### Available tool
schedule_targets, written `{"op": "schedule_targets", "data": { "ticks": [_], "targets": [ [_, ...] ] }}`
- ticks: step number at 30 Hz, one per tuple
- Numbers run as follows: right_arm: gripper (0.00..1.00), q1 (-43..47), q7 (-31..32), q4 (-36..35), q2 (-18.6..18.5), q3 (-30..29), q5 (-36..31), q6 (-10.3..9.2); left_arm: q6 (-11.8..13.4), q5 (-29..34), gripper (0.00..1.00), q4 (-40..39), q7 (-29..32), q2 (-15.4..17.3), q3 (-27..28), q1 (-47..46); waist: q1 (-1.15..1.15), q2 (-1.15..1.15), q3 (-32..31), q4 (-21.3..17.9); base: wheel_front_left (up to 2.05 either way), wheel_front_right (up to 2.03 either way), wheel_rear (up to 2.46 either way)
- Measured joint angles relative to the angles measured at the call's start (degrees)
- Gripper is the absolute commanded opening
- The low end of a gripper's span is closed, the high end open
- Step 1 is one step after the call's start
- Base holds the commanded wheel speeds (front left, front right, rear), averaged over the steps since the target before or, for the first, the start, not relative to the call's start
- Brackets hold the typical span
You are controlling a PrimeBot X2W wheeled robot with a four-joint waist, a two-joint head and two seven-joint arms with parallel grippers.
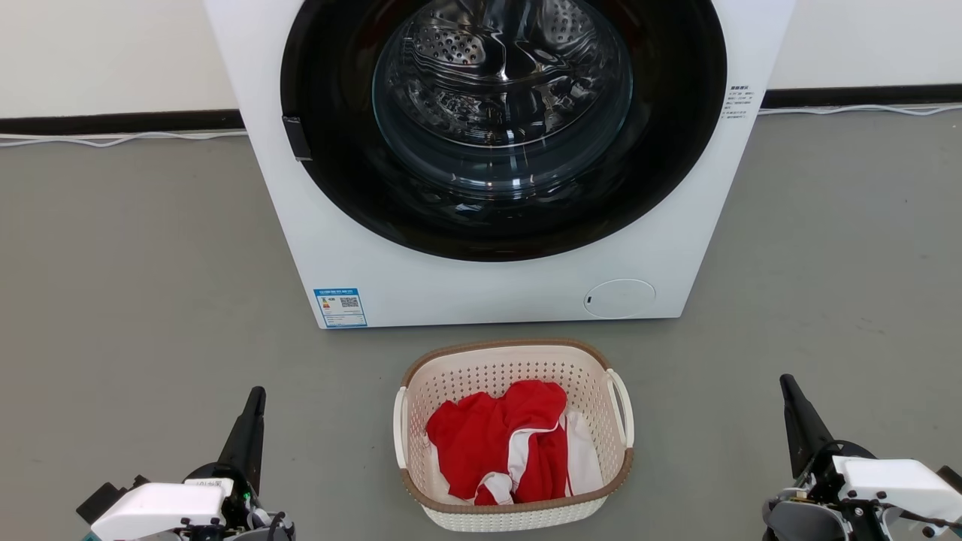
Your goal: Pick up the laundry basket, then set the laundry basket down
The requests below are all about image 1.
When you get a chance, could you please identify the red garment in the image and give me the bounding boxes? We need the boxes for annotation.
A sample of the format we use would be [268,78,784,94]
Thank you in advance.
[426,380,570,506]

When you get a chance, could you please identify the white garment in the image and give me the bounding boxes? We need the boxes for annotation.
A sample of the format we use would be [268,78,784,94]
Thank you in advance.
[428,410,604,506]

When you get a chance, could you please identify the round white filter cover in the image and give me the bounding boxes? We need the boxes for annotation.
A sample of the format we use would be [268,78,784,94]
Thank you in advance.
[584,279,657,319]

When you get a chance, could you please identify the cream perforated laundry basket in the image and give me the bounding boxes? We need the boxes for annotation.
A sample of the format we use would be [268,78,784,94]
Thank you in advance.
[393,339,635,533]

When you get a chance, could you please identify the steel washer drum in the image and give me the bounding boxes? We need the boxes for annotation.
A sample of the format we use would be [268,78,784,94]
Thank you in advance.
[374,0,634,189]

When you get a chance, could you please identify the white floor cable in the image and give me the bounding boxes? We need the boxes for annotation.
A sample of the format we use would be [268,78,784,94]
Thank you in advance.
[758,103,962,116]
[0,130,249,148]

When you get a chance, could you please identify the black washer door handle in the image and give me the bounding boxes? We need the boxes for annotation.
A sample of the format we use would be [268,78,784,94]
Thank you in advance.
[283,115,313,162]

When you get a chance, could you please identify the blue energy label sticker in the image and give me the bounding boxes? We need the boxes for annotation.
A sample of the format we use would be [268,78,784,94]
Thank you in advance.
[313,288,368,328]

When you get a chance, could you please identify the round black washer door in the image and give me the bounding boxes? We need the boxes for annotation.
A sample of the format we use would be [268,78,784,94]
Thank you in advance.
[280,0,728,262]

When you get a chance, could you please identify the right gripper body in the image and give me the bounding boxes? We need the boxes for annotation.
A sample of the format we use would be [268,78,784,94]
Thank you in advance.
[763,440,962,541]

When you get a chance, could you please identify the white front-load washing machine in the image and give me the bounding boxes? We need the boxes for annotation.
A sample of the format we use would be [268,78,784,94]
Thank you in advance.
[203,0,796,329]

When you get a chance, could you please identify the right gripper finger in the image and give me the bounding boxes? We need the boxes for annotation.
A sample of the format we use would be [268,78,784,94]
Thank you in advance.
[779,373,836,479]

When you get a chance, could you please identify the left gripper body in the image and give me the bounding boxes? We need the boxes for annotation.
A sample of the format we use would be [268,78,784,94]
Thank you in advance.
[75,462,295,541]

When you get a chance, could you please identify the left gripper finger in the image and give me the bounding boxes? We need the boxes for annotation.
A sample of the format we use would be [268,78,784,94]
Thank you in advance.
[217,386,268,494]

